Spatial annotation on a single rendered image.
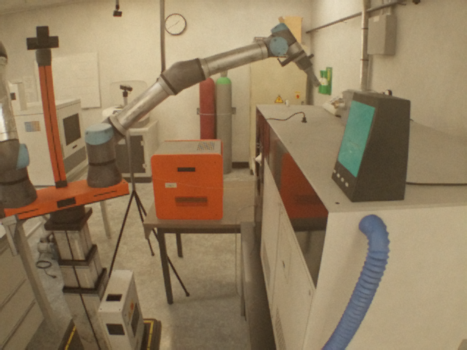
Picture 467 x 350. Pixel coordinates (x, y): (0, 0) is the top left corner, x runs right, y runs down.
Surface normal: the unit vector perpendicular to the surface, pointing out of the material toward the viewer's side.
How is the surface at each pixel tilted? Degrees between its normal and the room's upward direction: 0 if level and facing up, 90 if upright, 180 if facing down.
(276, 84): 90
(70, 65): 90
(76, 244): 90
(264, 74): 90
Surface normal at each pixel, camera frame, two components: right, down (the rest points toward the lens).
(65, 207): 0.58, 0.28
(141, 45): 0.03, 0.34
